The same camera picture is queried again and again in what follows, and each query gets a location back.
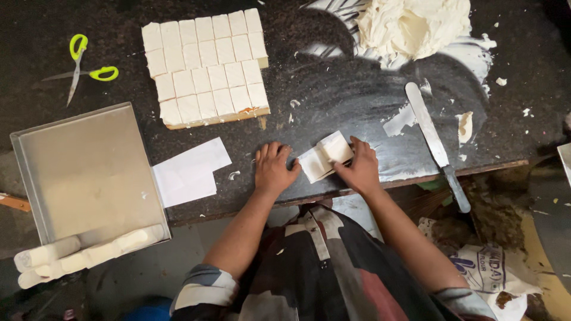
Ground person's right hand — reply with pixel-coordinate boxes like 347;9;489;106
333;136;381;197

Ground person's left hand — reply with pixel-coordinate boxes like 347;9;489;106
254;142;302;197

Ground paper-wrapped cake piece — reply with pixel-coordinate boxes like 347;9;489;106
297;130;356;184

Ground long metal palette knife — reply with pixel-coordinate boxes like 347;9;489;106
404;82;472;214

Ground stack of white paper sheets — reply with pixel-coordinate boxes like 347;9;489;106
152;137;233;209

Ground small cream blob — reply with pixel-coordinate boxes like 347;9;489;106
455;111;474;144

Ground person's patterned shirt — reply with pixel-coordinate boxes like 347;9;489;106
170;203;498;321

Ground slab of cut cake squares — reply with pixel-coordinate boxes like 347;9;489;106
141;8;271;131

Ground heap of white cream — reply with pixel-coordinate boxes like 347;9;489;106
355;0;473;62

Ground white printed flour sack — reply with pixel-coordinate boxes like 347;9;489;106
418;218;544;321

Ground large metal baking tray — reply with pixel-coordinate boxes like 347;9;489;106
9;102;173;251

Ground blue round object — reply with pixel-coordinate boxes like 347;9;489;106
122;296;174;321

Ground long row of wrapped cakes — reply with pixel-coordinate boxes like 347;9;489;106
17;224;166;290

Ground short wrapped cake roll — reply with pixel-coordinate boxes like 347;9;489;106
13;235;82;273

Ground brown wooden piece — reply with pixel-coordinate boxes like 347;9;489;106
0;192;32;213

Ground green-handled scissors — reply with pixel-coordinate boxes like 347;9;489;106
41;34;120;108

